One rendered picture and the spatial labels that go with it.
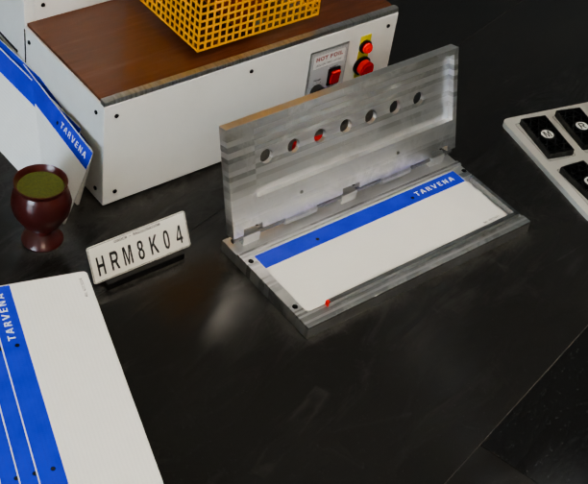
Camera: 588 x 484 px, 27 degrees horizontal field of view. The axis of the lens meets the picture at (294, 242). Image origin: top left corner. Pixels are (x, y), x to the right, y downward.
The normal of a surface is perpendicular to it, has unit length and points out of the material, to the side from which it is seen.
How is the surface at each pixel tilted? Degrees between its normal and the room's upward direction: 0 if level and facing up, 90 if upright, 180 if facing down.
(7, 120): 63
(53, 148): 69
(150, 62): 0
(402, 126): 75
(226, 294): 0
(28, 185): 0
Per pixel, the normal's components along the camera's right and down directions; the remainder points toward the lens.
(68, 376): 0.12, -0.73
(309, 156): 0.62, 0.39
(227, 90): 0.60, 0.59
